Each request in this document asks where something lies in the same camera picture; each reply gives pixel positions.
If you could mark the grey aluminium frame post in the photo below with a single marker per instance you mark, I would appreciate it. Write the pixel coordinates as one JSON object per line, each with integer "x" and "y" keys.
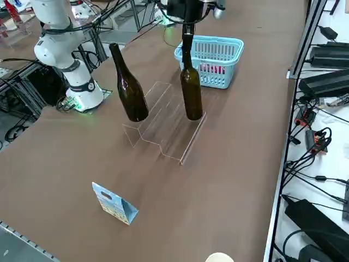
{"x": 308, "y": 38}

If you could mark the beige paper cup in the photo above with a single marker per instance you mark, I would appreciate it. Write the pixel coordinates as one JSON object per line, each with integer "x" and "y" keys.
{"x": 219, "y": 258}

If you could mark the blue printed paper bag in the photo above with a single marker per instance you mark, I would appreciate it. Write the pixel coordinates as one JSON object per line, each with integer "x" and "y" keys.
{"x": 111, "y": 204}

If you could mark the aluminium table edge rail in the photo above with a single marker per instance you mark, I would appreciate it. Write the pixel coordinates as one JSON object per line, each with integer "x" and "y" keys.
{"x": 16, "y": 240}

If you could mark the black device red display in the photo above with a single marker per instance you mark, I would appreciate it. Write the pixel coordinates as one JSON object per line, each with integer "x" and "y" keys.
{"x": 305, "y": 116}

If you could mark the clear acrylic stepped shelf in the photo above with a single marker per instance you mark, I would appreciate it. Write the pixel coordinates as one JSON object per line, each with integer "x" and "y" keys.
{"x": 169, "y": 136}

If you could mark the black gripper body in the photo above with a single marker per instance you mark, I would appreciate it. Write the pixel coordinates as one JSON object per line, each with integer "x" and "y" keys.
{"x": 185, "y": 11}

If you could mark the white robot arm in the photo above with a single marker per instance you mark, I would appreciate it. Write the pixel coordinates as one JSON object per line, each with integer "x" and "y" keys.
{"x": 51, "y": 13}

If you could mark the light blue plastic basket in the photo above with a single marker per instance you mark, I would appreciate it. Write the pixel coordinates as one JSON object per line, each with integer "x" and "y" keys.
{"x": 218, "y": 79}

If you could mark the red plastic bottle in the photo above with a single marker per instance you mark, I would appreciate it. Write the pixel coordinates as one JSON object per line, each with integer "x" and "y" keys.
{"x": 12, "y": 13}

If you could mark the straight-shouldered dark wine bottle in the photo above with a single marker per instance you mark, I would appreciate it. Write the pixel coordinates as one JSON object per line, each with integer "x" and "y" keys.
{"x": 192, "y": 90}

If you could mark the small black adapter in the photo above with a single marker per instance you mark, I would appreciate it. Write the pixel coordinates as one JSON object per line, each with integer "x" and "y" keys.
{"x": 328, "y": 32}

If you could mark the large black power brick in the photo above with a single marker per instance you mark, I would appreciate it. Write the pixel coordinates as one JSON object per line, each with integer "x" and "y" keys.
{"x": 313, "y": 223}

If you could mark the slope-shouldered dark wine bottle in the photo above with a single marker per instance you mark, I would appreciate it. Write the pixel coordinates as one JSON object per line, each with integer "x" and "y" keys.
{"x": 131, "y": 92}

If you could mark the orange and black device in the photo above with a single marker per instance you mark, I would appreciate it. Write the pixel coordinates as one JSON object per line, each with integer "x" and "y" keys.
{"x": 317, "y": 142}

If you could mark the small clear acrylic stand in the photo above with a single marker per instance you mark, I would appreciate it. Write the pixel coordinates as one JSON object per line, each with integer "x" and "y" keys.
{"x": 13, "y": 35}

